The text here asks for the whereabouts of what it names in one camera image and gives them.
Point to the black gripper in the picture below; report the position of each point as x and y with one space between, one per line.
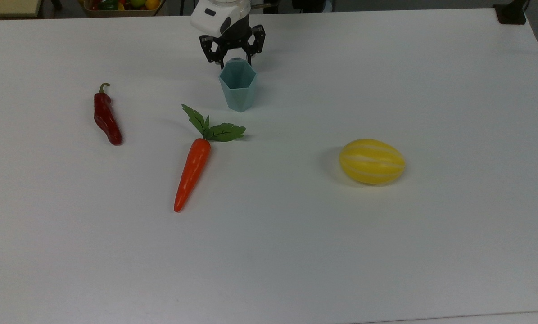
235 38

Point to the teal hexagonal mug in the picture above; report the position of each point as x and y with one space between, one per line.
238 96

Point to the basket of toy fruit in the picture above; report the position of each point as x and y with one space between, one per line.
122 6

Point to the orange carrot with green leaves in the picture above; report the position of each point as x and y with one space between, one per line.
194 166

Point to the red chili pepper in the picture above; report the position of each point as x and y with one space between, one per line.
104 117

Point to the yellow striped melon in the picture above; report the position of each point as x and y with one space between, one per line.
371 162

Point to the light wooden board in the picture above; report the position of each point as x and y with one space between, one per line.
10 7

